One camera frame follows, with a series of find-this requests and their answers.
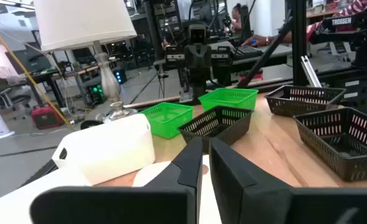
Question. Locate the black aluminium table frame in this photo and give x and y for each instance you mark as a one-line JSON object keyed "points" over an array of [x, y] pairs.
{"points": [[299, 46]]}

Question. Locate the black round object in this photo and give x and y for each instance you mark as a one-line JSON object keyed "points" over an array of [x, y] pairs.
{"points": [[90, 124]]}

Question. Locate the black control box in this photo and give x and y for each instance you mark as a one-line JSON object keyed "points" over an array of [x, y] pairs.
{"points": [[332, 81]]}

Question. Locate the dark computer monitor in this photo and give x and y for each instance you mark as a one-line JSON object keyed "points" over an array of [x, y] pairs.
{"points": [[28, 60]]}

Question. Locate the person's hand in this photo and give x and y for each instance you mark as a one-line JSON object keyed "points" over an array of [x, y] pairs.
{"points": [[255, 40]]}

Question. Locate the small red object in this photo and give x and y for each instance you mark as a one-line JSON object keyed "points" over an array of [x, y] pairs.
{"points": [[252, 76]]}

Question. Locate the red case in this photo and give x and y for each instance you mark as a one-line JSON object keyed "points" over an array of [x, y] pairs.
{"points": [[46, 118]]}

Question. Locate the black office chair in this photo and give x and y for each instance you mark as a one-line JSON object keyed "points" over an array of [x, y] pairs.
{"points": [[15, 99]]}

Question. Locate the white shade silver table lamp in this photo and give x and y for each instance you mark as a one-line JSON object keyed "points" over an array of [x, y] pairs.
{"points": [[84, 21]]}

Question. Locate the computer tower with green lights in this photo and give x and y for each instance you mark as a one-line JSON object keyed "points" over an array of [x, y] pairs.
{"points": [[95, 93]]}

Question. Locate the black keyboard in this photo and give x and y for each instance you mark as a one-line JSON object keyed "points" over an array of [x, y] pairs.
{"points": [[247, 51]]}

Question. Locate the black tripod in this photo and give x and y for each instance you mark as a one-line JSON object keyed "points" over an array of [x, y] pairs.
{"points": [[162, 84]]}

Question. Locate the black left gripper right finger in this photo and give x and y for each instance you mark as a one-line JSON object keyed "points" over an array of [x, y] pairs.
{"points": [[264, 205]]}

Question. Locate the black box with blue lights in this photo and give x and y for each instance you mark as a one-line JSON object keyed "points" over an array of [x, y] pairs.
{"points": [[120, 76]]}

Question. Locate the dark office desk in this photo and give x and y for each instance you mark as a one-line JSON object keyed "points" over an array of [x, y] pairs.
{"points": [[77, 72]]}

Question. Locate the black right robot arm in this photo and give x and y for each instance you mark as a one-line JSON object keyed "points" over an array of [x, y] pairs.
{"points": [[342, 21]]}

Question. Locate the black plastic slotted basket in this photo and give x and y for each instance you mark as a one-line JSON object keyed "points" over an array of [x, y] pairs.
{"points": [[216, 132], [326, 161], [283, 107]]}

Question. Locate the silver metal bracket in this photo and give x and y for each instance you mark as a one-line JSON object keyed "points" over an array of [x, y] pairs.
{"points": [[311, 73]]}

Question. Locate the grey office desk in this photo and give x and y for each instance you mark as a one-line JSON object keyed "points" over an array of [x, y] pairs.
{"points": [[281, 51]]}

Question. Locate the green plastic slotted basket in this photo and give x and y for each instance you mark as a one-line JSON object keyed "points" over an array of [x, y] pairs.
{"points": [[166, 121], [230, 98]]}

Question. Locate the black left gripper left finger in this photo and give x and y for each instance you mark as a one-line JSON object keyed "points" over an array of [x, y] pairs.
{"points": [[124, 205]]}

